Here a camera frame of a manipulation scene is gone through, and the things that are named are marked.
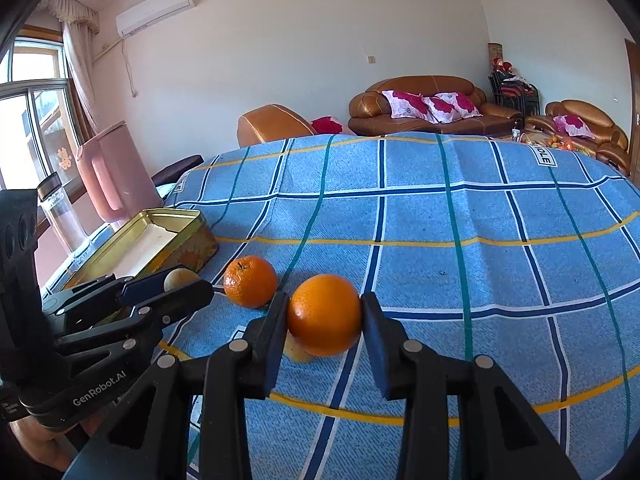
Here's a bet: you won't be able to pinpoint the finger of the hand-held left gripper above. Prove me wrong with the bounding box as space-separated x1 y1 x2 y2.
52 279 216 377
42 270 174 317

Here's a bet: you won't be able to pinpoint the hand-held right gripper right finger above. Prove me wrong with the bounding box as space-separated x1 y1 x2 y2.
360 291 583 480

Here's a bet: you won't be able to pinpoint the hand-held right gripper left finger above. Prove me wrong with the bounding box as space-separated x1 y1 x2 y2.
62 291 292 480

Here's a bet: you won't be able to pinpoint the small tan round fruit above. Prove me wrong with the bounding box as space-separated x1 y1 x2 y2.
166 269 201 291
285 336 317 364

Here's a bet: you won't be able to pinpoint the golden tin box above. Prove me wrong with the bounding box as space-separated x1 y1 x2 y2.
62 208 220 291

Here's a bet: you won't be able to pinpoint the large orange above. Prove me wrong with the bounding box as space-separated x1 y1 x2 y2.
286 274 364 358

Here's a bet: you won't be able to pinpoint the person's left hand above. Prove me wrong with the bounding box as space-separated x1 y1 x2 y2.
10 407 108 471

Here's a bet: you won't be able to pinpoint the tangerine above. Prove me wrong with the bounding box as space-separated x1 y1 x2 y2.
223 255 279 310

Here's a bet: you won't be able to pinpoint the clear glass bottle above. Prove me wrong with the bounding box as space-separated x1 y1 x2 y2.
36 172 89 254

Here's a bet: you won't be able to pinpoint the pink electric kettle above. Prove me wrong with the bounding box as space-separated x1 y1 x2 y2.
76 121 165 224

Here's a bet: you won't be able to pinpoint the blue plaid tablecloth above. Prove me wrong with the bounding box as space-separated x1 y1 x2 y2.
45 134 640 480

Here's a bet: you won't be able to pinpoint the dark wooden furniture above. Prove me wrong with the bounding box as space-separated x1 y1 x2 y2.
151 155 205 186

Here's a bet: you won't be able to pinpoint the window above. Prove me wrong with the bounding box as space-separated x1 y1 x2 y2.
0 37 82 196

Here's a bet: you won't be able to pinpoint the orange leather armchair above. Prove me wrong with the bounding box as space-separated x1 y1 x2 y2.
236 104 319 149

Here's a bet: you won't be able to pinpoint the air conditioner pipe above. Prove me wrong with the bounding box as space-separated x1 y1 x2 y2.
120 35 139 97

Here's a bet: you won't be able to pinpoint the pink curtain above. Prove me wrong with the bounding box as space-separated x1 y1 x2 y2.
37 0 101 137

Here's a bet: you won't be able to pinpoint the dark red pillow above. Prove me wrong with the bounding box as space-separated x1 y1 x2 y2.
310 116 351 136

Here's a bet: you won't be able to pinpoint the brown leather sofa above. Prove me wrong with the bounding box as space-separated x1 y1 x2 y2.
348 76 524 137

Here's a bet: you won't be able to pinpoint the white air conditioner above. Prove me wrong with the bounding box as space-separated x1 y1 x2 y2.
116 0 195 37

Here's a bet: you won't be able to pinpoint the stacked dark chairs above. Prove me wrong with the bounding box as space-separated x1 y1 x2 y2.
489 62 540 116

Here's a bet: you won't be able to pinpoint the small red floral pillow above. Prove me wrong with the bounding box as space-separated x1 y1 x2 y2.
554 115 597 140

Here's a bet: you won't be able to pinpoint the brown leather armchair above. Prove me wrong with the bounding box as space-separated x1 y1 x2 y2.
525 100 631 176

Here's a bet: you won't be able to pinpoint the brown wooden door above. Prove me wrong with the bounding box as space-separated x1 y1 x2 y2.
624 39 640 184

